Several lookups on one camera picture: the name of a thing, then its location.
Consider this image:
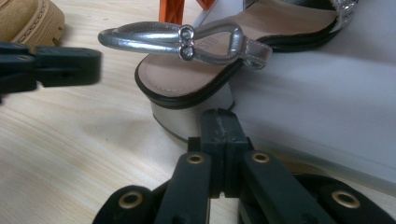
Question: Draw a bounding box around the silver strap heeled sandal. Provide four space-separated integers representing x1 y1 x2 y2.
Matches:
97 0 359 145

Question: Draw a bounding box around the tan suede boot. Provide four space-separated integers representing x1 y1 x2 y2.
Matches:
0 0 66 49

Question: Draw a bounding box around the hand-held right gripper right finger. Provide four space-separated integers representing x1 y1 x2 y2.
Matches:
218 107 254 199

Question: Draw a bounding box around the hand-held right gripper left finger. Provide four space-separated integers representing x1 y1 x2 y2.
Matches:
187 107 226 200

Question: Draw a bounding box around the white two-tier shoe rack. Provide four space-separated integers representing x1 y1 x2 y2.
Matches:
158 0 396 195

